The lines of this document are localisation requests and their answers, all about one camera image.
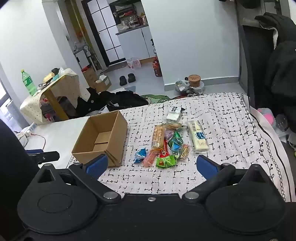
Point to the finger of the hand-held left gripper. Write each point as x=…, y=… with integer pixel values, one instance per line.
x=47, y=156

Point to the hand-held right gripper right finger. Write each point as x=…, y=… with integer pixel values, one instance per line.
x=207, y=166

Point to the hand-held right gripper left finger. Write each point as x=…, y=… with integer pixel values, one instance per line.
x=97, y=166

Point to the small orange-brown snack packet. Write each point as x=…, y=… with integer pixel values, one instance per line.
x=185, y=151

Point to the long cream bread packet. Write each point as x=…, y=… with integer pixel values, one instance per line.
x=198, y=136

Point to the green and red snack packet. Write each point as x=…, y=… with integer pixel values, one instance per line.
x=165, y=161

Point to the blue snack packet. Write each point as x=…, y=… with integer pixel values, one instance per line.
x=141, y=155

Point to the purple snack packet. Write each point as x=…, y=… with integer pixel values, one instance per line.
x=169, y=135

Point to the round cracker packet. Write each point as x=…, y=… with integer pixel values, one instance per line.
x=172, y=125

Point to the pink-orange snack packet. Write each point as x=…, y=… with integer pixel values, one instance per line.
x=150, y=160

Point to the long orange biscuit packet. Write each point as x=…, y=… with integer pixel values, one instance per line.
x=158, y=139

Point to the white packet with black label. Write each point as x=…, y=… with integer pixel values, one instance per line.
x=173, y=114

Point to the white power strip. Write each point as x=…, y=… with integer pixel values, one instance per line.
x=23, y=135

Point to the white black-patterned bedspread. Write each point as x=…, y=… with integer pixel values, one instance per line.
x=231, y=129

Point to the wooden table leg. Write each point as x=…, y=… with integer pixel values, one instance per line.
x=55, y=104

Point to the black clothing pile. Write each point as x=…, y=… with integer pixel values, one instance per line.
x=92, y=102

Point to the pair of grey shoes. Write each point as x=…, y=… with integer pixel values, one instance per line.
x=195, y=93

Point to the wooden table with cloth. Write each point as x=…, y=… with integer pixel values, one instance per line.
x=69, y=85

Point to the black bag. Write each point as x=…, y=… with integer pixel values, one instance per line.
x=129, y=99

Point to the green soda bottle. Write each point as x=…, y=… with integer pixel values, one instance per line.
x=29, y=82

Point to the pink plush item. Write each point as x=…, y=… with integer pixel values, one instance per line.
x=267, y=115

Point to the yellow item on table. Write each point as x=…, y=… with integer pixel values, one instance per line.
x=48, y=77

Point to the cardboard box with paper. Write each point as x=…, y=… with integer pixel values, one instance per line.
x=103, y=83

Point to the dark-haired doll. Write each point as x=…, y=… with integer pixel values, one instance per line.
x=55, y=73

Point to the green rug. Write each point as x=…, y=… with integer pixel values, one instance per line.
x=157, y=98

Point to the clear plastic rubbish bag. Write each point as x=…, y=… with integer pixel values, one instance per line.
x=181, y=85

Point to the brown instant noodle cup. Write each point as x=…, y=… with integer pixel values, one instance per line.
x=193, y=81

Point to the black slipper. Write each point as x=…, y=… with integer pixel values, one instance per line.
x=123, y=80
x=131, y=77

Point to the tall brown cardboard box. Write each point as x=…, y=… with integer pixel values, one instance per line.
x=89, y=76

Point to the small white cabinet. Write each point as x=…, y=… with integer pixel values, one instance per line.
x=81, y=59

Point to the white standing fan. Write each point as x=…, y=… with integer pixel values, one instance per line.
x=91, y=60

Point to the pink plastic bag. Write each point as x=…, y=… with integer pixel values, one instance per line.
x=133, y=63

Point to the red cooking oil bottle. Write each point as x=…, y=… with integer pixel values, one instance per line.
x=157, y=68

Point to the black fleece-lined coat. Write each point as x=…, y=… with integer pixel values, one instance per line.
x=282, y=69

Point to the black-framed sliding door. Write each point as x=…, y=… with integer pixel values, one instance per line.
x=108, y=39

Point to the white kitchen cabinet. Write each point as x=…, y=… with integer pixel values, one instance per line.
x=134, y=44

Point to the black spray bottle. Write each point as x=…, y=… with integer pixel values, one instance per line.
x=153, y=47

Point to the row of kitchen bottles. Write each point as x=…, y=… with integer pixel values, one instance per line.
x=133, y=22

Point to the grey door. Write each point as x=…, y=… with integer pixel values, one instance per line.
x=249, y=9

